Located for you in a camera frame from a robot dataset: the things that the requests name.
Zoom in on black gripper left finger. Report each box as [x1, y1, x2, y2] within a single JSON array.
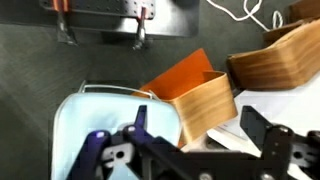
[[66, 104, 183, 180]]

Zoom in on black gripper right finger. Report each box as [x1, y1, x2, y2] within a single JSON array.
[[239, 105, 320, 180]]

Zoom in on white table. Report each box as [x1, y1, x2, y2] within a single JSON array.
[[186, 74, 320, 180]]

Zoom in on light blue plastic tray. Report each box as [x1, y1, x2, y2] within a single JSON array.
[[50, 80, 184, 180]]

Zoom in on wooden box with orange lining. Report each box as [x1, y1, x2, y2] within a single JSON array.
[[132, 48, 239, 148]]

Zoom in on wooden curved back chair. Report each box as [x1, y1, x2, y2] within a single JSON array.
[[262, 0, 320, 46], [226, 16, 320, 92]]

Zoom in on orange black clamp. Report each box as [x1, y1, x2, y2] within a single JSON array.
[[51, 0, 80, 47], [132, 6, 150, 52]]

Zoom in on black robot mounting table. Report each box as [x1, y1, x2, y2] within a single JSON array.
[[39, 0, 201, 38]]

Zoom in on white cable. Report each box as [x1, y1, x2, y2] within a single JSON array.
[[205, 0, 285, 33]]

